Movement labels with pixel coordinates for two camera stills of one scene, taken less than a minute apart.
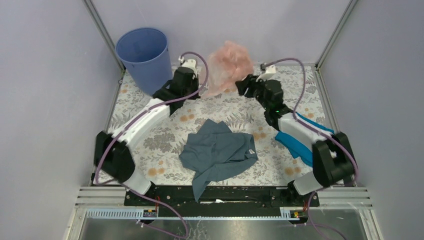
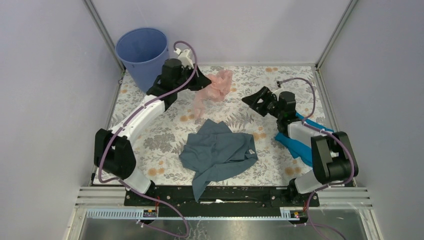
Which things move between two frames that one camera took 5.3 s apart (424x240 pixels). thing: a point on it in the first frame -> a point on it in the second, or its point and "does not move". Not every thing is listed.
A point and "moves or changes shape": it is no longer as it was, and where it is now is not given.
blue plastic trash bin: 144,53 does not move
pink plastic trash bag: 228,66 moves or changes shape
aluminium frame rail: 107,202 does not move
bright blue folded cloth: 297,147 does not move
